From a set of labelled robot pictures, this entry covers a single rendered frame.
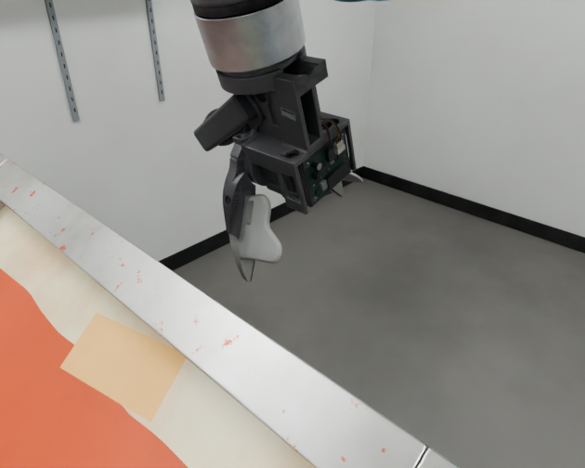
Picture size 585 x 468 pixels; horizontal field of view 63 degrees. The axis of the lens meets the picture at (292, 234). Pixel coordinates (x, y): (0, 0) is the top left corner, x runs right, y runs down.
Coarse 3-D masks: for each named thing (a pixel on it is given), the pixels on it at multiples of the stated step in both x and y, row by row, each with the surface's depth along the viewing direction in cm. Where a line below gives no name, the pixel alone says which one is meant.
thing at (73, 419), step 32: (64, 384) 35; (32, 416) 35; (64, 416) 34; (96, 416) 33; (128, 416) 32; (32, 448) 33; (64, 448) 32; (96, 448) 31; (128, 448) 30; (160, 448) 30
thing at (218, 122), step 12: (240, 96) 38; (228, 108) 39; (240, 108) 38; (252, 108) 38; (204, 120) 46; (216, 120) 42; (228, 120) 40; (240, 120) 39; (252, 120) 39; (204, 132) 45; (216, 132) 43; (228, 132) 41; (204, 144) 47; (216, 144) 45; (228, 144) 47
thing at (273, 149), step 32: (320, 64) 34; (256, 96) 38; (288, 96) 34; (256, 128) 40; (288, 128) 37; (320, 128) 37; (256, 160) 39; (288, 160) 37; (320, 160) 39; (352, 160) 42; (288, 192) 41; (320, 192) 40
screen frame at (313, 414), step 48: (0, 192) 48; (48, 192) 44; (48, 240) 40; (96, 240) 38; (144, 288) 33; (192, 288) 31; (192, 336) 29; (240, 336) 28; (240, 384) 26; (288, 384) 25; (336, 384) 24; (288, 432) 24; (336, 432) 23; (384, 432) 22
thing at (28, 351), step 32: (0, 288) 45; (0, 320) 42; (32, 320) 41; (0, 352) 40; (32, 352) 39; (64, 352) 37; (0, 384) 38; (32, 384) 37; (0, 416) 36; (0, 448) 34
